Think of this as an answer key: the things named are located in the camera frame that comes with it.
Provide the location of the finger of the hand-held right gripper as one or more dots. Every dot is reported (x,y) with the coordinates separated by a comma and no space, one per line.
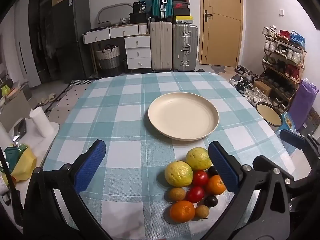
(292,137)
(265,161)

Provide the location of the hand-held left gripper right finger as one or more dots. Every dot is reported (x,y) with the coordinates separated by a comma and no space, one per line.
(223,165)

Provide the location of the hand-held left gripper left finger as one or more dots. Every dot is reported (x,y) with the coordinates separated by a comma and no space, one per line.
(91,165)

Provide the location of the dark purple plum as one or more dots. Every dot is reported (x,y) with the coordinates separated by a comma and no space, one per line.
(212,171)
(210,201)

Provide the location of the orange mandarin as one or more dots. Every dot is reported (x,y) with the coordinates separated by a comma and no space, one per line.
(216,185)
(182,211)

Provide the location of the yellow-green guava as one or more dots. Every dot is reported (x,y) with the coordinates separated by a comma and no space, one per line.
(198,158)
(178,174)

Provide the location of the red tomato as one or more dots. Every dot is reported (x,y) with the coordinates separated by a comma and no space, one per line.
(200,178)
(195,194)

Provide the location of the brown longan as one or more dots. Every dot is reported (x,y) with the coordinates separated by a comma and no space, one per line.
(202,211)
(176,194)

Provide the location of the cream round plate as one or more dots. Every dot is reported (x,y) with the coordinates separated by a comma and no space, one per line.
(182,116)

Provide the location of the blue snack packet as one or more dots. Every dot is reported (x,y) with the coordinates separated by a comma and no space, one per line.
(288,121)

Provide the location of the dark-rimmed cream bowl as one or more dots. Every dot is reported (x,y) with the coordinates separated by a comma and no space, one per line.
(268,113)

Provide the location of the purple bag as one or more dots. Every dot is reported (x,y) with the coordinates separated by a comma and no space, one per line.
(303,102)

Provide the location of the teal checked tablecloth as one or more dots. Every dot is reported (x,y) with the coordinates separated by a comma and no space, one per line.
(120,120)

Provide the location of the white side table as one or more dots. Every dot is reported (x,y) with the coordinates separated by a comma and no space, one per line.
(37,145)

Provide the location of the small cardboard box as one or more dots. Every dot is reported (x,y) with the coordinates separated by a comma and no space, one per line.
(262,87)

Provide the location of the white paper towel roll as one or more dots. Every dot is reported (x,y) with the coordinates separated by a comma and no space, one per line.
(41,122)

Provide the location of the yellow bag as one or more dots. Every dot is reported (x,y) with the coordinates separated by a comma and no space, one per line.
(25,165)

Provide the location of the scattered sneakers pile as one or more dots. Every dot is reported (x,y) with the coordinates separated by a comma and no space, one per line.
(243,80)

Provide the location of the black white patterned rug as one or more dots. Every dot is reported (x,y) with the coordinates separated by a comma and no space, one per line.
(70,92)

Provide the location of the beige slipper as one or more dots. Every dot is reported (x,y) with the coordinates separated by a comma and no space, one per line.
(43,101)
(51,97)

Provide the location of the black shiny device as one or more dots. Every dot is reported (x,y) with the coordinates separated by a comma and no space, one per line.
(20,130)

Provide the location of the green packet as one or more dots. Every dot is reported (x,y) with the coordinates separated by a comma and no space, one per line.
(12,155)

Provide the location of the shoe rack with shoes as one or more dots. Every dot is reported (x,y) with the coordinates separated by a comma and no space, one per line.
(291,55)

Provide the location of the wooden shoe rack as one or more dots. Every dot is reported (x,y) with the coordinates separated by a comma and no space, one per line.
(303,55)

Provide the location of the grey low cabinet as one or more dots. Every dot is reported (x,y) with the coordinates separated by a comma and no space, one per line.
(12,110)

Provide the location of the grey door mat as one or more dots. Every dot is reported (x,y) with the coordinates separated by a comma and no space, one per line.
(221,68)

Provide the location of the woven laundry basket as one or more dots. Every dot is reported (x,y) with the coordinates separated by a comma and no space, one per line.
(108,58)

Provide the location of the white drawer dresser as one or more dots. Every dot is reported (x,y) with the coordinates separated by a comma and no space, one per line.
(137,52)

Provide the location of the dark grey fridge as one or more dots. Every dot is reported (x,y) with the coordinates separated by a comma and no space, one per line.
(72,42)

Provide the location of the silver suitcase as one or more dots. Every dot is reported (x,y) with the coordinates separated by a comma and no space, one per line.
(185,46)

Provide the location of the wooden door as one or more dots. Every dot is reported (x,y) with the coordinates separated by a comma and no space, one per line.
(222,30)

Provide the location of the beige suitcase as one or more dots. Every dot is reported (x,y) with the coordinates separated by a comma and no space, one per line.
(161,46)

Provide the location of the black glass cabinet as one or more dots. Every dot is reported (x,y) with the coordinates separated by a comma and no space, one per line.
(41,35)

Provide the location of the white wardrobe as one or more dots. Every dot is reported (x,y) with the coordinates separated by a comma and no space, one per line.
(23,42)

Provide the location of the small white basket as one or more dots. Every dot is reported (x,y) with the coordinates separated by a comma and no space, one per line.
(124,20)

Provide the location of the yellow and black shoe box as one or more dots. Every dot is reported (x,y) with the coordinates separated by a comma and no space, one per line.
(183,18)

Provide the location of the black square case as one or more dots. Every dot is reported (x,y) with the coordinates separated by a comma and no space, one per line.
(138,18)

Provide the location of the oval white-framed mirror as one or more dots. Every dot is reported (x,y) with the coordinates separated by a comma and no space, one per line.
(105,10)

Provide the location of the black printed bag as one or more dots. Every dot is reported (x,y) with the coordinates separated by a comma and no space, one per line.
(139,7)

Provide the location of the red and black shoe box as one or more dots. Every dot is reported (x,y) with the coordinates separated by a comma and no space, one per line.
(180,5)

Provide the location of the teal suitcase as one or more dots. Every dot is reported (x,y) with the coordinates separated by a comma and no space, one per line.
(157,2)

